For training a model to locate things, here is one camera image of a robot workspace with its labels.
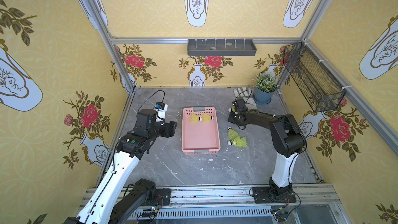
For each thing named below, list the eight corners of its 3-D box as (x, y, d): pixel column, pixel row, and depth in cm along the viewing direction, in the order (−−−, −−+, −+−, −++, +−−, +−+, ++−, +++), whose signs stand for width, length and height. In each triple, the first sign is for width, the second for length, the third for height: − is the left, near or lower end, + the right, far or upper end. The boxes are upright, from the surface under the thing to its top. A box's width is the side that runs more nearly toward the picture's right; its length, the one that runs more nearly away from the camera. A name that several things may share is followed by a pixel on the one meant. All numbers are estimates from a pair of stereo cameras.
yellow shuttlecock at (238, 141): (227, 148, 91) (229, 144, 88) (226, 139, 95) (227, 136, 91) (245, 148, 91) (247, 144, 88) (244, 139, 95) (245, 136, 91)
